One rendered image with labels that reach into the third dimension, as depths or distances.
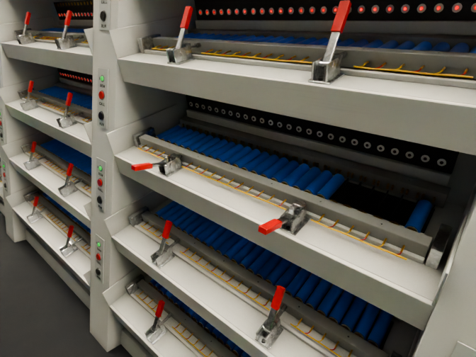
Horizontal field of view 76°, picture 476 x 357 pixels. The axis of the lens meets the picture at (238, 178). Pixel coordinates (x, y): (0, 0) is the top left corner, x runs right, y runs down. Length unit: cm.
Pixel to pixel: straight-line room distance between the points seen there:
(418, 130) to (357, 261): 16
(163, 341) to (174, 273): 19
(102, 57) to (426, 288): 67
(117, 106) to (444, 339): 64
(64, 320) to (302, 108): 92
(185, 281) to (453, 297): 43
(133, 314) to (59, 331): 28
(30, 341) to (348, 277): 87
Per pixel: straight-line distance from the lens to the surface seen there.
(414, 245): 42
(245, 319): 56
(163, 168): 59
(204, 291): 60
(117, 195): 75
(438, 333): 40
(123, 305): 88
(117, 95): 69
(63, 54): 90
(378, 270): 40
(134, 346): 95
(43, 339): 106
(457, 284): 38
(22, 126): 138
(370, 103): 36
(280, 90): 41
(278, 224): 38
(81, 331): 106
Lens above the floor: 72
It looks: 17 degrees down
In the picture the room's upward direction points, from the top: 9 degrees clockwise
